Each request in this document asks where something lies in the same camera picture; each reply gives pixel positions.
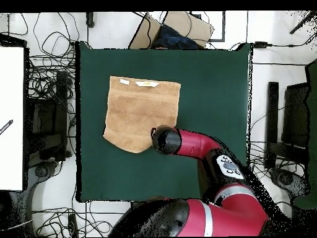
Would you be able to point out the tan terry towel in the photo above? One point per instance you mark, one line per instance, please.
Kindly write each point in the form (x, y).
(138, 111)

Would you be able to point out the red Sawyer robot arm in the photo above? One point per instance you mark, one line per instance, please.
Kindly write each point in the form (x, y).
(195, 143)

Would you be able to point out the dark green table cloth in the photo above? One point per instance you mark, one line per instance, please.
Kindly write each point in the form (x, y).
(161, 173)

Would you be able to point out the dark blue cloth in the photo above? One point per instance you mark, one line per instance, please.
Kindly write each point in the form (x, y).
(173, 37)

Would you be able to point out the brown cardboard box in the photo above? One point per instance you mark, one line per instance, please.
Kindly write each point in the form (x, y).
(183, 22)

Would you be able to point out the black power strip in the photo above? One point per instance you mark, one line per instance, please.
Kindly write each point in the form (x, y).
(72, 225)

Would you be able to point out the black power adapter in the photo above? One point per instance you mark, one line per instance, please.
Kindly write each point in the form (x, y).
(260, 44)

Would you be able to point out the black chair base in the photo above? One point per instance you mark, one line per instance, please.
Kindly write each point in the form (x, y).
(287, 179)

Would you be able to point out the white board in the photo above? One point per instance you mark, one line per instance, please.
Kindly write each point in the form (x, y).
(11, 111)

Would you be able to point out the black tripod leg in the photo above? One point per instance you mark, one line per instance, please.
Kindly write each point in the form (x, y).
(303, 22)

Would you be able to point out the black square frame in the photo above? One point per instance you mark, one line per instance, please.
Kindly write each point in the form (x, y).
(223, 27)

